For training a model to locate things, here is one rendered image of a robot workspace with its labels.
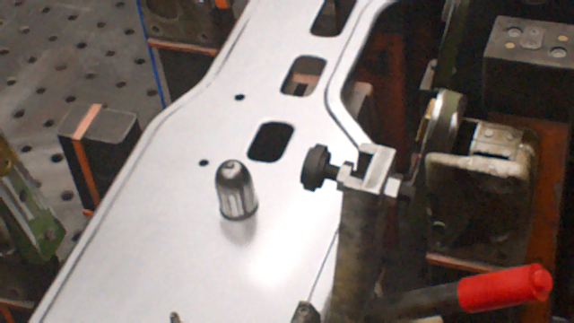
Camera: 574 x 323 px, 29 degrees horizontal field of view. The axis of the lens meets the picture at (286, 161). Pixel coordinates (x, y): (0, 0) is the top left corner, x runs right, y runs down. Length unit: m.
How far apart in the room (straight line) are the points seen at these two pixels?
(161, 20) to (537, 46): 0.46
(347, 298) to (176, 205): 0.26
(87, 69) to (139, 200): 0.64
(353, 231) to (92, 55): 0.97
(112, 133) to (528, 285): 0.48
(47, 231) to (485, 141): 0.36
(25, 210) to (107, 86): 0.63
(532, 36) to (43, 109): 0.82
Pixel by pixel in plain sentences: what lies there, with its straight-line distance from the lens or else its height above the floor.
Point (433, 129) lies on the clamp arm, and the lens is 0.82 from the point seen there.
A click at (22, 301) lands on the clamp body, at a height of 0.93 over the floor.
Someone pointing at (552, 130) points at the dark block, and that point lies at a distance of 0.88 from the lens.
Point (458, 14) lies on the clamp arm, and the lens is 0.94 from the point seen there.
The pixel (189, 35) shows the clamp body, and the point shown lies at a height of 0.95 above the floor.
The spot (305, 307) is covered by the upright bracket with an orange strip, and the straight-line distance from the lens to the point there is 0.59.
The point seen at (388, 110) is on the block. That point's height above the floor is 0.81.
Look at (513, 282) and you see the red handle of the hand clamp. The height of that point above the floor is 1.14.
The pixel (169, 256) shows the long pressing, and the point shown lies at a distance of 0.88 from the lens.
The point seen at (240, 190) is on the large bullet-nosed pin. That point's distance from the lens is 0.88.
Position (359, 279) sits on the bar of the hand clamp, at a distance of 0.68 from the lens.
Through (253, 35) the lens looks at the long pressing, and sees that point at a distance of 1.06.
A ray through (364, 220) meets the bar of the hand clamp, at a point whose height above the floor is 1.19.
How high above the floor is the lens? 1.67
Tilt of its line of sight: 45 degrees down
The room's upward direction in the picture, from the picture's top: 9 degrees counter-clockwise
